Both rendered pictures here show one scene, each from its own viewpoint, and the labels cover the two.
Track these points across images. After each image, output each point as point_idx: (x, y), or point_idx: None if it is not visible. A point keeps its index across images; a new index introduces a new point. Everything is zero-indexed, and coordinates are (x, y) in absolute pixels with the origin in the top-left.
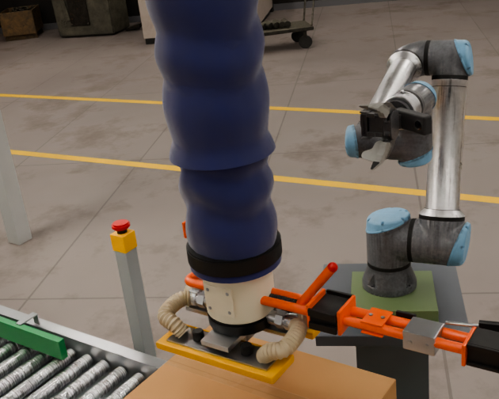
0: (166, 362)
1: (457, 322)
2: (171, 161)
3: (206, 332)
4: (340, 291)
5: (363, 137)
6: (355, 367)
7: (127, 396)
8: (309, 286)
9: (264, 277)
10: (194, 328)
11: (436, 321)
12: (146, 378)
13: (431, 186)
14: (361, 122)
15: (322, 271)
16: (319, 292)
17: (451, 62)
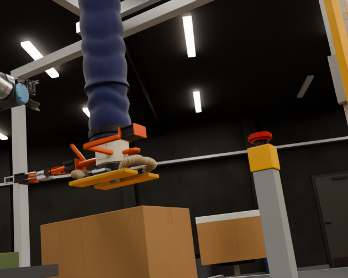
0: (168, 207)
1: (31, 172)
2: (128, 91)
3: (133, 175)
4: (68, 160)
5: (34, 94)
6: (58, 222)
7: (185, 208)
8: (82, 154)
9: None
10: (140, 174)
11: (38, 171)
12: (177, 207)
13: None
14: (35, 87)
15: (75, 147)
16: (77, 159)
17: None
